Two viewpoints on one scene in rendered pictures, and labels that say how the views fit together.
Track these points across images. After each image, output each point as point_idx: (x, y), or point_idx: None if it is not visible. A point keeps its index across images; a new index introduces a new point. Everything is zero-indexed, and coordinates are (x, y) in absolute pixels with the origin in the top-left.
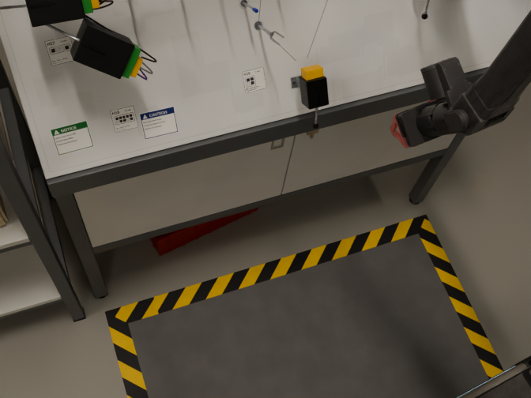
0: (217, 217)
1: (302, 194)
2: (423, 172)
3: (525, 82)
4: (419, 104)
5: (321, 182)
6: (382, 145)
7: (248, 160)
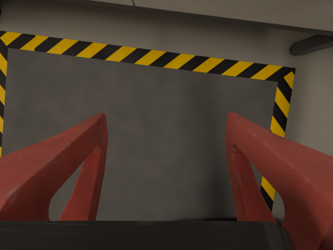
0: (60, 0)
1: (163, 14)
2: (315, 36)
3: None
4: (195, 245)
5: (186, 12)
6: (268, 4)
7: None
